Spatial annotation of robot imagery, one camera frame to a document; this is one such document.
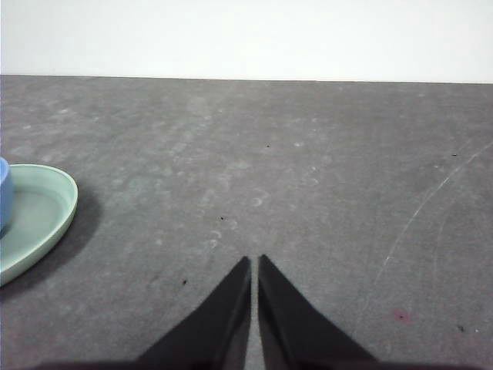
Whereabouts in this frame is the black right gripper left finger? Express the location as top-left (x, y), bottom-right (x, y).
top-left (136, 255), bottom-right (253, 365)

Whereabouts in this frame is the pale green plate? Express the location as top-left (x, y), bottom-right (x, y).
top-left (0, 163), bottom-right (79, 288)

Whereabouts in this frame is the blue ribbed bowl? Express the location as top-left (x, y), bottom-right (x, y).
top-left (0, 156), bottom-right (16, 238)

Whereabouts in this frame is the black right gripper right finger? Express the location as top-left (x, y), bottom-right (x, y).
top-left (257, 254), bottom-right (381, 365)

